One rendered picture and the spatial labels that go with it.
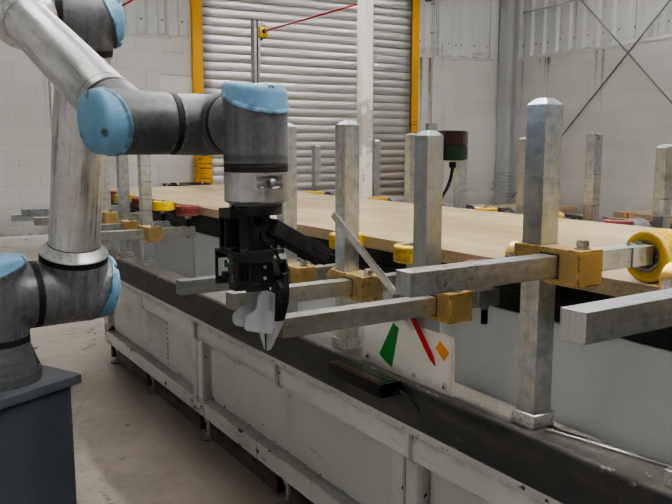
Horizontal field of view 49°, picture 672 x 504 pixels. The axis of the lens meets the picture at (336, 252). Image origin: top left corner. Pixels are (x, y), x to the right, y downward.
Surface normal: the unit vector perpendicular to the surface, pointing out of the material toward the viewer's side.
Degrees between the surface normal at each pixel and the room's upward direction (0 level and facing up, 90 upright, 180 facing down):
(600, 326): 90
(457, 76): 90
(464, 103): 90
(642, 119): 90
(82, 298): 106
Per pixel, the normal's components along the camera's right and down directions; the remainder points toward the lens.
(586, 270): 0.54, 0.12
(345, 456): -0.84, 0.07
